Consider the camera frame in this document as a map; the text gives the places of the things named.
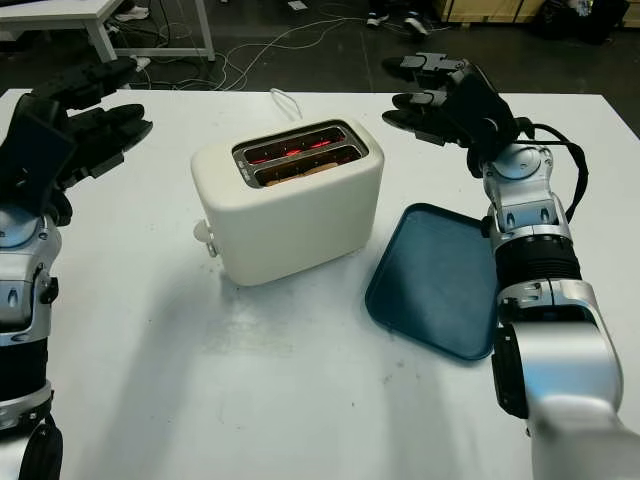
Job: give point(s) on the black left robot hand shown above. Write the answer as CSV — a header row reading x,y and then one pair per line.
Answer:
x,y
110,125

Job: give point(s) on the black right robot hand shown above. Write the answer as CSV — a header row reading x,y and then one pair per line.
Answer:
x,y
435,125

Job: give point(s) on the browned toast slice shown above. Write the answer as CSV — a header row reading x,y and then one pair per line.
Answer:
x,y
320,170

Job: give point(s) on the white two-slot toaster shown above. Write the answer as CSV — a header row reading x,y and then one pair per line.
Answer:
x,y
295,230

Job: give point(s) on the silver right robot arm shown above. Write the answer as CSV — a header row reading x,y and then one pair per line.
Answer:
x,y
560,350

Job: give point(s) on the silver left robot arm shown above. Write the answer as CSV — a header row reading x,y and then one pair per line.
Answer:
x,y
20,290

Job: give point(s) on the white toaster lever knob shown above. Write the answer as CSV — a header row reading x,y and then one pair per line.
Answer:
x,y
201,232

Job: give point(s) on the white metal-leg desk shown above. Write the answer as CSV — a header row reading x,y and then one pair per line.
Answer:
x,y
100,35

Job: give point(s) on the white sneaker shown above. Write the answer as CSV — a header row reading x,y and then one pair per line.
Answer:
x,y
131,11

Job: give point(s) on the wooden crate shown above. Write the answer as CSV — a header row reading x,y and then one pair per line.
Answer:
x,y
475,9

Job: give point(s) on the blue plastic tray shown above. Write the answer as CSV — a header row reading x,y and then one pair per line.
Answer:
x,y
430,280

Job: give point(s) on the black bag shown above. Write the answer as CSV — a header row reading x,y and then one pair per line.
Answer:
x,y
580,20

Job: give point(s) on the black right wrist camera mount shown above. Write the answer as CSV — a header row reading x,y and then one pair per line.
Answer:
x,y
492,115

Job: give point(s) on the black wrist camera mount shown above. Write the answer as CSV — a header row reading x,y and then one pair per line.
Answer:
x,y
35,150
492,115

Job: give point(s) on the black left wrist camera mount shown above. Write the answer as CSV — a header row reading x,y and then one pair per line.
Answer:
x,y
35,150

